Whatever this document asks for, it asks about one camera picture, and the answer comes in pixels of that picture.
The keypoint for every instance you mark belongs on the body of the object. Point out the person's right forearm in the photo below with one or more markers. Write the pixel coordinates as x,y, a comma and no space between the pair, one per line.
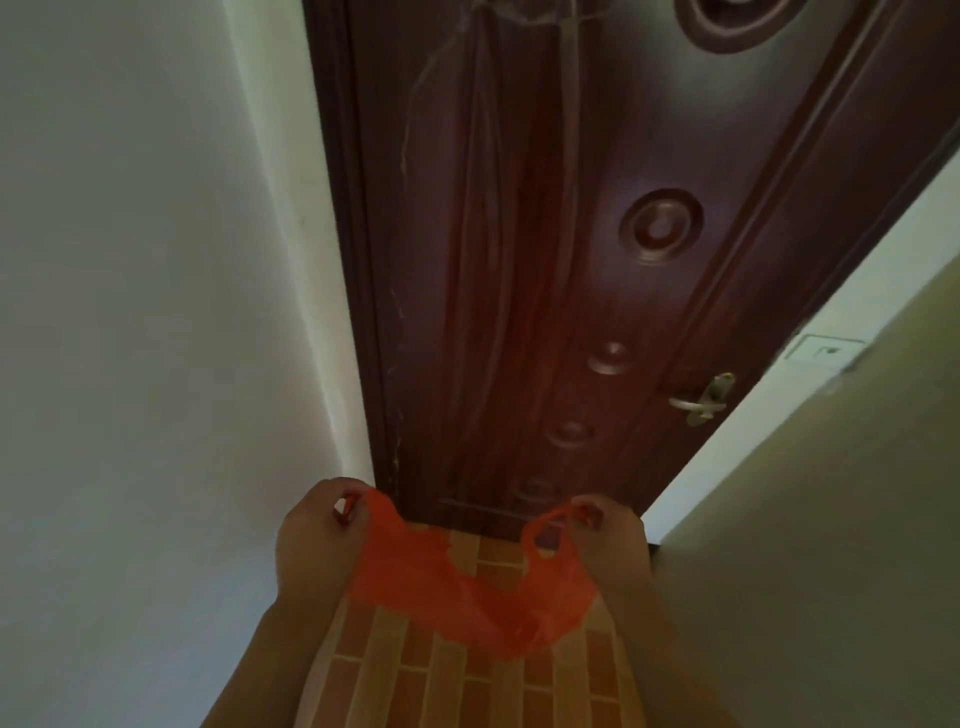
660,660

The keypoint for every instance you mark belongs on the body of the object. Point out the person's right fingers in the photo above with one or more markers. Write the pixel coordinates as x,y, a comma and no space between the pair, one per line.
583,516

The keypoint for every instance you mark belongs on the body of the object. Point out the white wall switch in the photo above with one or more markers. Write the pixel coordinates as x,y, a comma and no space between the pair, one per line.
823,349

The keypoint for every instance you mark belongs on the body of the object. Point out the orange plastic bag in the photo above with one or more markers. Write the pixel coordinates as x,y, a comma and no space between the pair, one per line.
465,585

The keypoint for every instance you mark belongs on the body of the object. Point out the person's left forearm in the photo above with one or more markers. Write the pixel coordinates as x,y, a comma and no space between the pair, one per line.
259,667

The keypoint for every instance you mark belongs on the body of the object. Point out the person's left hand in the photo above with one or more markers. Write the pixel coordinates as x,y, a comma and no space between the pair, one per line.
311,547

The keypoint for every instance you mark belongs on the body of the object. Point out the clear plastic bag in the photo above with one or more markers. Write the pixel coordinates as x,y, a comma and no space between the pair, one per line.
495,187

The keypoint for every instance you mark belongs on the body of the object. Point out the person's left fingers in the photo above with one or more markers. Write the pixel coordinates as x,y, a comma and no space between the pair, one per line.
346,501

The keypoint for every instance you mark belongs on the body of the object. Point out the person's right hand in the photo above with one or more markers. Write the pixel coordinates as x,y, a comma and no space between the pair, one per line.
615,551

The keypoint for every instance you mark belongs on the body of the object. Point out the dark brown wooden door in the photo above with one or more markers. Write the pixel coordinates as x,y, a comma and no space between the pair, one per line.
600,247

